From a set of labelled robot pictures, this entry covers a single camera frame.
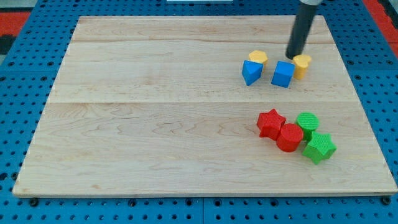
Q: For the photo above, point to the blue triangle block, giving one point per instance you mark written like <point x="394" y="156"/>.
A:
<point x="251" y="71"/>

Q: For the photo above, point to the red star block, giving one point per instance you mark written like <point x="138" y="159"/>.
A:
<point x="270" y="124"/>

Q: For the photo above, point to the green star block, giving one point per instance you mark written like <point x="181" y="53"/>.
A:
<point x="320" y="147"/>

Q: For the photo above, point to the wooden board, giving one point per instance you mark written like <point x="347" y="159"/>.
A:
<point x="156" y="106"/>

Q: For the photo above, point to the yellow hexagon block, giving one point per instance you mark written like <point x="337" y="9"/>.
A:
<point x="258" y="56"/>

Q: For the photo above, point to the blue cube block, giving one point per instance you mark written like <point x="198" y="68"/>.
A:
<point x="283" y="74"/>

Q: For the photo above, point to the red cylinder block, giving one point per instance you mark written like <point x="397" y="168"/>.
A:
<point x="290" y="137"/>

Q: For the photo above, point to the green cylinder block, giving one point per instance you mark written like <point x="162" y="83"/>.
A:
<point x="308" y="122"/>

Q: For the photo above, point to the yellow heart block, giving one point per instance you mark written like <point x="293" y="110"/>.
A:
<point x="302" y="63"/>

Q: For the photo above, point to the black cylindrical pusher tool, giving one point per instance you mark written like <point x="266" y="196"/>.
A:
<point x="301" y="27"/>

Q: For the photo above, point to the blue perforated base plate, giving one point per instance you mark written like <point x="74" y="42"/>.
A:
<point x="39" y="35"/>

